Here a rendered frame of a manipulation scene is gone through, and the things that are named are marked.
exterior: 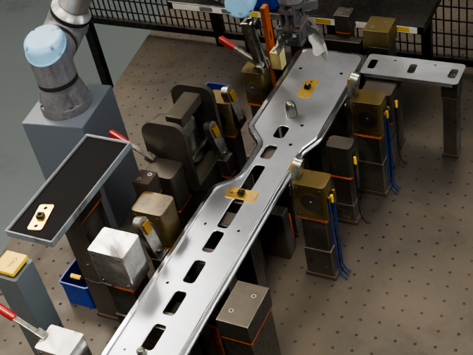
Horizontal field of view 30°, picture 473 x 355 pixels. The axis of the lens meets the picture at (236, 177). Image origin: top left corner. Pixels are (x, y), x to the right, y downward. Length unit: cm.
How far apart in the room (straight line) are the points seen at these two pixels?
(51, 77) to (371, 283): 104
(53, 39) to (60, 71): 9
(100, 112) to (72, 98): 10
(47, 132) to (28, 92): 223
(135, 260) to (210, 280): 18
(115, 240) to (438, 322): 85
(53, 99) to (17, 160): 184
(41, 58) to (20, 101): 230
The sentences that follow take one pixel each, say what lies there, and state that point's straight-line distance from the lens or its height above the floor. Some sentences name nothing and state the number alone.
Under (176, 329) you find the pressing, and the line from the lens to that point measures 202.
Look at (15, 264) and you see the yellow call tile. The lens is 207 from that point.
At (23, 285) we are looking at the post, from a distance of 209.
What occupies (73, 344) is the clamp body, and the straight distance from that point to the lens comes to 200.
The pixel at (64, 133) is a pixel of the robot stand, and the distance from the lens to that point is 254.
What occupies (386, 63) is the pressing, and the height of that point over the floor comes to 100.
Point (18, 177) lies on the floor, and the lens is 425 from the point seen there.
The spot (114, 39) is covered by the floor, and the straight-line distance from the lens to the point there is 501.
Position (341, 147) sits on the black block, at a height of 99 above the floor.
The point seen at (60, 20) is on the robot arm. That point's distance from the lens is 254.
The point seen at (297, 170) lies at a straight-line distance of 220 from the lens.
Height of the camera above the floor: 253
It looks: 41 degrees down
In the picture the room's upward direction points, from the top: 13 degrees counter-clockwise
